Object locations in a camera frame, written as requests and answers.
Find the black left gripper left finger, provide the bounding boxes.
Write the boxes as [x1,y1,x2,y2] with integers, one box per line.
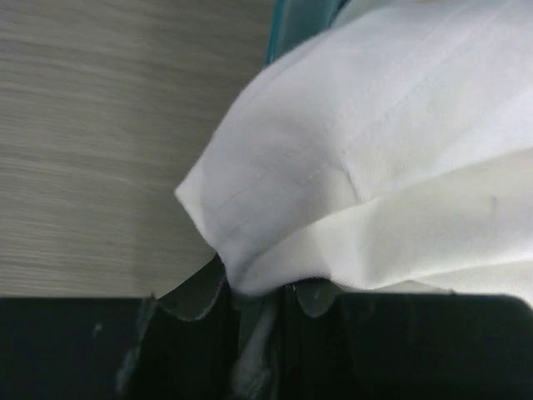
[1,258,239,399]

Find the teal plastic basket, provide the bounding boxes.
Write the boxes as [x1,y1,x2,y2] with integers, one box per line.
[265,0,348,66]

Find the white crumpled t-shirt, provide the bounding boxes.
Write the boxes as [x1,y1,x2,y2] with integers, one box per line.
[176,1,532,301]

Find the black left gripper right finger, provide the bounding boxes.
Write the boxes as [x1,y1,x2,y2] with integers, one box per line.
[279,281,532,399]

